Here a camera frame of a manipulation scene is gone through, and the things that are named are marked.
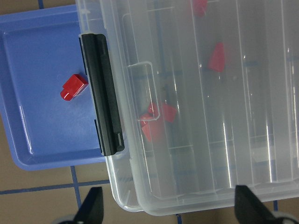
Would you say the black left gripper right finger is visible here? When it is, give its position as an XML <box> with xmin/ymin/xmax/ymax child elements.
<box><xmin>234</xmin><ymin>185</ymin><xmax>283</xmax><ymax>224</ymax></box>

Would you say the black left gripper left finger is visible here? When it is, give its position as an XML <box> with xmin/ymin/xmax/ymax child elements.
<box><xmin>73</xmin><ymin>187</ymin><xmax>104</xmax><ymax>224</ymax></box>

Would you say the red block from tray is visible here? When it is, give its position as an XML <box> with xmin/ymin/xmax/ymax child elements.
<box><xmin>60</xmin><ymin>74</ymin><xmax>88</xmax><ymax>101</ymax></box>

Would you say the clear plastic box lid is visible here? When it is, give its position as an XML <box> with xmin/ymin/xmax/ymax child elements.
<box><xmin>121</xmin><ymin>0</ymin><xmax>299</xmax><ymax>217</ymax></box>

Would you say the clear plastic storage box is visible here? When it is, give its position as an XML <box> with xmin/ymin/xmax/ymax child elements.
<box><xmin>75</xmin><ymin>0</ymin><xmax>299</xmax><ymax>217</ymax></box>

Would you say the blue plastic tray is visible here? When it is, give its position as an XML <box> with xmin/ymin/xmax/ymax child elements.
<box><xmin>0</xmin><ymin>5</ymin><xmax>105</xmax><ymax>170</ymax></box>

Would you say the black box latch handle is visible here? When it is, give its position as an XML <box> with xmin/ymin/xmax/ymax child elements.
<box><xmin>79</xmin><ymin>34</ymin><xmax>125</xmax><ymax>157</ymax></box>

